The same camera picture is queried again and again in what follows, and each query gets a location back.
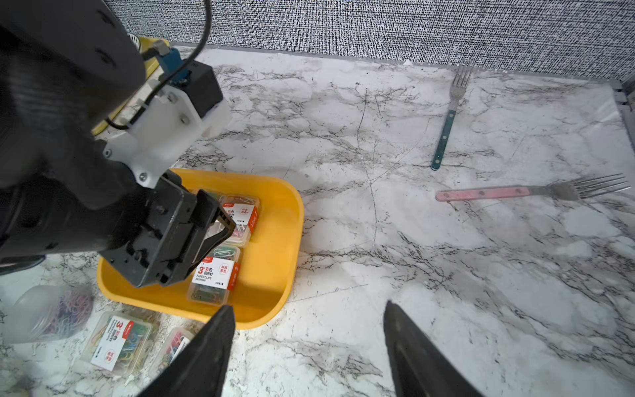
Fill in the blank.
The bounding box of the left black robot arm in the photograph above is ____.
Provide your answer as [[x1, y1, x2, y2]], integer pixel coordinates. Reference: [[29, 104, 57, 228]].
[[1, 1, 236, 288]]

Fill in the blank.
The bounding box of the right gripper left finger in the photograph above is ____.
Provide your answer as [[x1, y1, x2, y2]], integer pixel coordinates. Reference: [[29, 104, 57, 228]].
[[141, 305, 236, 396]]

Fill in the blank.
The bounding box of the clear paper clip box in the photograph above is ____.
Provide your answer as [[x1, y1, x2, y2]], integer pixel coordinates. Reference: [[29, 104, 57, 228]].
[[80, 312, 155, 377]]

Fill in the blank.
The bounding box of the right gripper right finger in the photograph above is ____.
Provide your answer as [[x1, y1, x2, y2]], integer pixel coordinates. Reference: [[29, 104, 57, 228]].
[[383, 301, 481, 397]]

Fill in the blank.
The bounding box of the green handled fork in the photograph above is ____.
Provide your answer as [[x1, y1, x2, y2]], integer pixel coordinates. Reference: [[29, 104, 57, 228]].
[[431, 66, 473, 171]]

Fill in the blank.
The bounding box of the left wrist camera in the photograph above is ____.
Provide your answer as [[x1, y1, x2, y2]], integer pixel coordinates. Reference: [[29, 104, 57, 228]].
[[104, 48, 232, 189]]

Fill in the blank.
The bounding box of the yellow plastic storage box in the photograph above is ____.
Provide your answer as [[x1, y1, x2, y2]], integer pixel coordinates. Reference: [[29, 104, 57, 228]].
[[97, 169, 304, 330]]

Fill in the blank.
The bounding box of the round clear clip jar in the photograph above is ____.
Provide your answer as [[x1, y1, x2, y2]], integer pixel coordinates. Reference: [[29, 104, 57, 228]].
[[1, 285, 94, 344]]

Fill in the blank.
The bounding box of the pink handled fork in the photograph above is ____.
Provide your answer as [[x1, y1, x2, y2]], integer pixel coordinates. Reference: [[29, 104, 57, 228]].
[[435, 174, 631, 202]]

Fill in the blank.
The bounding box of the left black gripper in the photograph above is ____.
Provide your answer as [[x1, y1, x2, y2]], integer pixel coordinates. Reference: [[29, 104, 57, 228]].
[[99, 170, 236, 288]]

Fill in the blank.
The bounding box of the yellow flat tray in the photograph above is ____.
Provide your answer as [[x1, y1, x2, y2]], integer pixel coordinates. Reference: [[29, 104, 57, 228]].
[[92, 33, 170, 137]]

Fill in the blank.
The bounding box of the paper clip box front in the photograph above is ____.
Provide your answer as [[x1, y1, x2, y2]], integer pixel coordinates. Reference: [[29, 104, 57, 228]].
[[187, 245, 241, 306]]

